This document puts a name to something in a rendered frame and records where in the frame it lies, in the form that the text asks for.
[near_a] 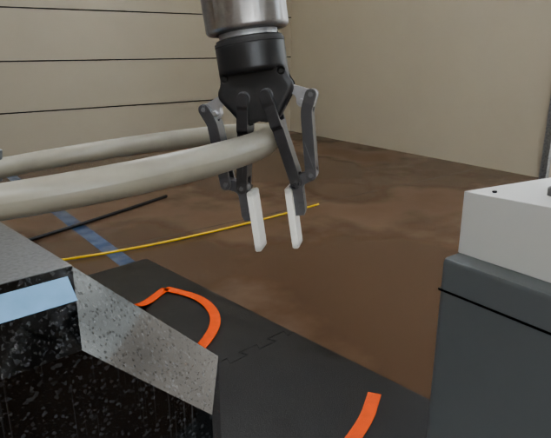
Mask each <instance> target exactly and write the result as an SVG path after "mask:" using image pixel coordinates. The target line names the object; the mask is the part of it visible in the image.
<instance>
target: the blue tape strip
mask: <svg viewBox="0 0 551 438"><path fill-rule="evenodd" d="M75 301H77V298H76V295H75V292H74V290H73V288H72V286H71V284H70V280H69V278H68V276H65V277H63V278H59V279H56V280H52V281H49V282H43V283H40V284H37V285H33V286H30V287H27V288H23V289H18V290H14V291H11V292H8V293H4V294H1V295H0V324H1V323H4V322H9V321H12V320H15V319H18V318H21V317H24V316H27V315H32V314H35V313H38V312H41V311H44V310H47V309H52V308H54V307H58V306H61V305H64V304H67V303H70V302H75Z"/></svg>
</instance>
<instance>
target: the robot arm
mask: <svg viewBox="0 0 551 438"><path fill-rule="evenodd" d="M201 6H202V15H203V21H204V26H205V31H206V35H207V36H208V37H211V38H219V41H218V42H216V45H215V50H216V60H217V65H218V71H219V77H220V81H221V84H220V89H219V91H218V97H216V98H215V99H213V100H212V101H210V102H209V103H206V104H202V105H200V106H199V108H198V111H199V113H200V115H201V117H202V119H203V121H204V122H205V123H206V125H207V127H208V132H209V139H210V142H211V143H217V142H220V141H224V140H227V136H226V132H225V128H224V124H223V121H222V116H223V110H222V106H223V105H224V106H225V107H226V108H227V109H228V110H229V111H230V112H231V113H232V115H233V116H234V117H235V118H236V133H237V136H243V135H246V134H248V133H251V132H254V128H255V123H258V122H265V123H267V122H269V126H270V128H271V130H272V131H273V134H274V137H275V141H276V144H277V147H278V149H279V152H280V155H281V158H282V162H283V165H284V168H285V170H286V173H287V176H288V179H289V185H288V186H287V187H286V188H285V190H284V192H285V198H286V204H287V211H288V217H289V228H290V234H291V242H292V248H294V249H298V248H299V247H300V245H301V243H302V229H301V223H300V216H304V215H305V213H306V211H307V202H306V195H305V188H304V186H305V184H306V183H309V182H311V181H314V180H315V179H316V177H317V176H318V174H319V166H318V154H317V141H316V129H315V106H316V102H317V99H318V96H319V92H318V90H317V89H314V88H313V89H308V88H305V87H302V86H298V85H295V81H294V80H293V78H292V77H291V75H290V74H289V67H288V61H287V54H286V48H285V41H284V36H283V35H282V33H280V32H278V30H279V29H281V28H284V27H285V26H287V24H288V23H289V18H288V11H287V4H286V0H201ZM292 95H294V96H295V98H296V104H297V105H298V106H299V107H301V123H302V145H303V156H304V168H305V171H303V172H302V170H301V167H300V164H299V162H298V159H297V156H296V153H295V148H294V145H293V143H292V140H291V137H290V134H289V130H288V127H287V122H286V119H285V116H284V114H283V112H284V110H285V109H286V107H287V105H288V103H289V100H290V98H291V97H292ZM218 178H219V182H220V186H221V188H222V189H224V190H231V191H235V192H236V193H237V194H238V196H239V202H240V207H241V212H242V218H243V220H244V221H251V227H252V232H253V237H254V244H255V249H256V252H260V251H262V249H263V248H264V247H265V245H266V244H267V240H266V234H265V228H264V222H263V217H262V206H261V200H260V194H259V189H258V188H257V187H256V188H253V189H252V187H253V184H252V163H251V164H249V165H246V166H244V167H241V168H239V169H236V177H235V172H234V170H231V171H229V172H226V173H222V174H220V175H218ZM547 196H551V186H549V187H548V193H547Z"/></svg>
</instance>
